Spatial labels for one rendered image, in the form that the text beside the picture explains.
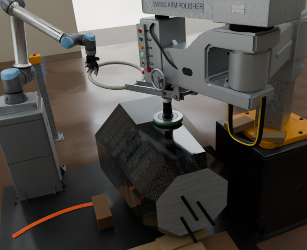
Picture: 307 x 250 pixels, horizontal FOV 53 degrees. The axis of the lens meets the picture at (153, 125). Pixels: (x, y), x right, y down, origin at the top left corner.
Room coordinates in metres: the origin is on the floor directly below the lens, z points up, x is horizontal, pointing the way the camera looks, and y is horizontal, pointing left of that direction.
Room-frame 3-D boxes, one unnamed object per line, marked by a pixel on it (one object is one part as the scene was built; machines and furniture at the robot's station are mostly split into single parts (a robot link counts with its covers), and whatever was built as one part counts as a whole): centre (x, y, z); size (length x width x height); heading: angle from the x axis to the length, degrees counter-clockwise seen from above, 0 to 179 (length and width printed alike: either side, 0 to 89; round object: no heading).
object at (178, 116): (2.01, -0.11, 0.89); 0.21 x 0.21 x 0.01
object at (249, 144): (1.47, -0.49, 1.10); 0.23 x 0.03 x 0.32; 36
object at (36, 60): (3.50, 1.28, 0.54); 0.20 x 0.20 x 1.09; 19
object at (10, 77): (2.55, 1.16, 1.10); 0.17 x 0.15 x 0.18; 167
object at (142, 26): (2.00, 0.02, 1.41); 0.08 x 0.03 x 0.28; 36
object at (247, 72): (1.47, -0.49, 1.39); 0.19 x 0.19 x 0.20
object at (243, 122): (1.96, -0.62, 0.81); 0.20 x 0.10 x 0.05; 117
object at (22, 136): (2.53, 1.17, 0.43); 0.50 x 0.50 x 0.85; 16
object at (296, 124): (2.00, -0.87, 0.76); 0.49 x 0.49 x 0.05; 19
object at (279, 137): (1.78, -0.77, 0.80); 0.20 x 0.10 x 0.05; 58
